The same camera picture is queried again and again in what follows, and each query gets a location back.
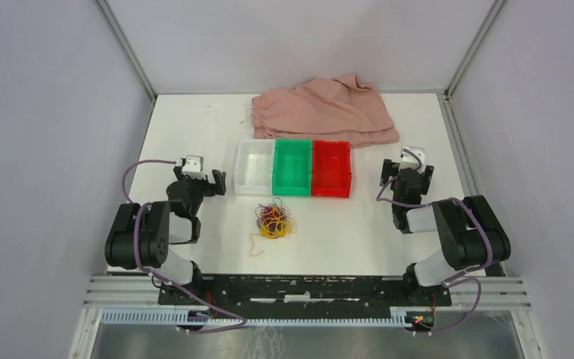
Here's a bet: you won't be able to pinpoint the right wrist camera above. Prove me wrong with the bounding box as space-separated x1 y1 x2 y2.
400 147 425 173

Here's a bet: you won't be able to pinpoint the white drawstring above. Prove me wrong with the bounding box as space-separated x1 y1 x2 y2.
205 104 253 124

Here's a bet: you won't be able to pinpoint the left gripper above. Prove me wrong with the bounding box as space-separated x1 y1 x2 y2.
174 166 226 216

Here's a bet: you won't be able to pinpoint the pink cloth shorts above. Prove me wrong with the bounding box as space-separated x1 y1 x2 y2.
251 73 400 147

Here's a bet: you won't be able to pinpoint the red cable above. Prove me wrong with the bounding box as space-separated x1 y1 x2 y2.
259 206 279 230

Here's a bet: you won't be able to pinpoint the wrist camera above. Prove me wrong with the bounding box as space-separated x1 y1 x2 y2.
400 147 425 173
181 155 205 180

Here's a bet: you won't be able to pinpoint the white cable duct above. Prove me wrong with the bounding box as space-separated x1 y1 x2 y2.
101 309 411 328

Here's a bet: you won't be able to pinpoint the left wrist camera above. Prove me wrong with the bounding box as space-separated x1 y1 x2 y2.
181 155 205 180

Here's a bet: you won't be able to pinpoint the yellow cable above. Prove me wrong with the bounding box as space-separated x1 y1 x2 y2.
248 203 296 257

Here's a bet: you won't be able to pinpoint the green plastic bin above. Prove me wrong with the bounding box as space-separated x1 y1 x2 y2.
272 139 313 197

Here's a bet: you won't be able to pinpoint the red plastic bin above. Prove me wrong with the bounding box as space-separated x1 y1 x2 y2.
311 141 352 198

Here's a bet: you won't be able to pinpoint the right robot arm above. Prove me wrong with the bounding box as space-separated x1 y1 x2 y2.
376 159 511 305

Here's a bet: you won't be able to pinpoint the white plastic bin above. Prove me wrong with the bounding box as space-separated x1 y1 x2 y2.
233 139 275 196

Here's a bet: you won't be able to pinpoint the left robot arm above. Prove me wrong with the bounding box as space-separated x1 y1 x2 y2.
105 165 226 304

